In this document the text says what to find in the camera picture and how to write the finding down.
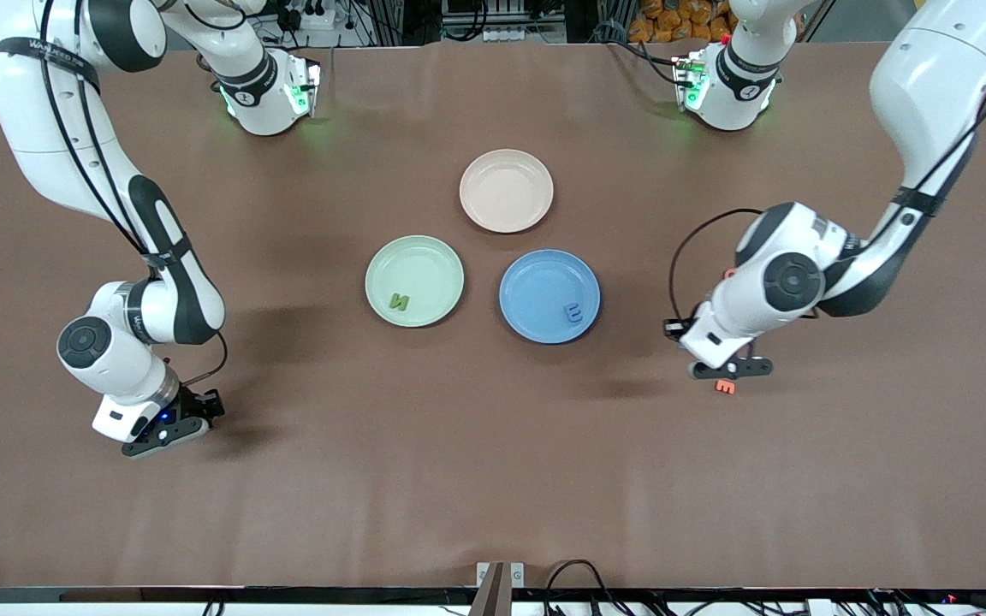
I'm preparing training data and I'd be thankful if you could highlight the black looped cable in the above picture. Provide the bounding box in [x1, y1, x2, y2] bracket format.
[543, 560, 631, 616]

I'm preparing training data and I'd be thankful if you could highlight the grey metal table bracket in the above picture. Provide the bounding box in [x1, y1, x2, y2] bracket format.
[476, 561, 526, 589]

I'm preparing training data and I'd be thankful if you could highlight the blue plate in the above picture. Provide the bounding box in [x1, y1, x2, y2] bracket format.
[499, 249, 602, 345]

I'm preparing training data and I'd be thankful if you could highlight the orange net bag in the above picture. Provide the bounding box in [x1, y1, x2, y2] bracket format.
[627, 0, 738, 44]

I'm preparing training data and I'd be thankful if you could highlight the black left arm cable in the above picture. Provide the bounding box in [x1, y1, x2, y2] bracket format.
[668, 51, 986, 330]

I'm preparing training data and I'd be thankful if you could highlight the pale green plate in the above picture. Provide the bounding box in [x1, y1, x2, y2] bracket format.
[365, 235, 466, 328]

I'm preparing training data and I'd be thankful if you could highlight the brown post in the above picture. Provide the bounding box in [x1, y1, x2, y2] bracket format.
[469, 562, 513, 616]

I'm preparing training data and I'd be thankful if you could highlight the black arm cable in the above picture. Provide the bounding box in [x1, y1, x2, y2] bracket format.
[38, 0, 230, 388]
[668, 51, 986, 330]

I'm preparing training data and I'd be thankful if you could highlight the white power strip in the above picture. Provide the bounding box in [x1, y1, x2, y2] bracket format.
[275, 0, 337, 32]

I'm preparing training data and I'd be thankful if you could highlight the pale pink plate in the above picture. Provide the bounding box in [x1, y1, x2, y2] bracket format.
[459, 149, 555, 234]

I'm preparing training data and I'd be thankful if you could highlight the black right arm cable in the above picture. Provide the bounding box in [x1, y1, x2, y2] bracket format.
[38, 0, 230, 388]

